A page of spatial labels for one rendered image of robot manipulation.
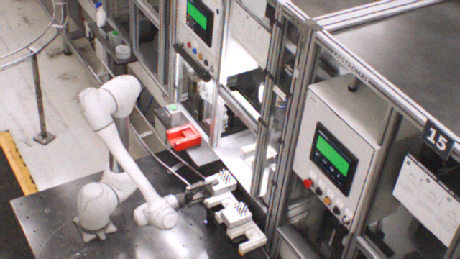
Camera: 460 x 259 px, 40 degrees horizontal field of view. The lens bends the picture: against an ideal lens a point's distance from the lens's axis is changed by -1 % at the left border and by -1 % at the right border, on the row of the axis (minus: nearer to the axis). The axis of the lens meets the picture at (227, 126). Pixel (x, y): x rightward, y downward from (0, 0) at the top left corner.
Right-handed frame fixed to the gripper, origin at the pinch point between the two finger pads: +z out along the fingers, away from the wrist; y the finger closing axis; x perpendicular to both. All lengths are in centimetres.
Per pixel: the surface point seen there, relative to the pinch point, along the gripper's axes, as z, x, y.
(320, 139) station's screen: 23, -46, 59
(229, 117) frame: 38, 46, -6
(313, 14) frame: 38, -14, 95
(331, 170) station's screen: 22, -56, 51
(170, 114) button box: 8, 61, -2
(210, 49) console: 24, 45, 46
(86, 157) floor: -19, 153, -103
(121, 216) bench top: -37, 32, -33
